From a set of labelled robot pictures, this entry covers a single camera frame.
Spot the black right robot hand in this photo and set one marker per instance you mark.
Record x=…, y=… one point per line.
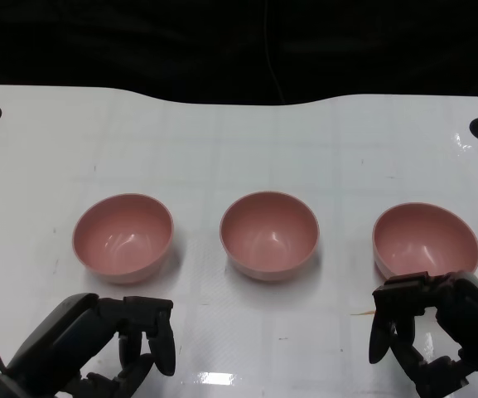
x=470, y=315

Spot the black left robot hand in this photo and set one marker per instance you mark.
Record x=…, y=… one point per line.
x=77, y=340

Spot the pink plastic bowl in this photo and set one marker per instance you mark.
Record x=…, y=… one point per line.
x=122, y=240
x=269, y=238
x=421, y=240

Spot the thin orange stick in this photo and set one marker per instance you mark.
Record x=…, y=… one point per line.
x=360, y=313

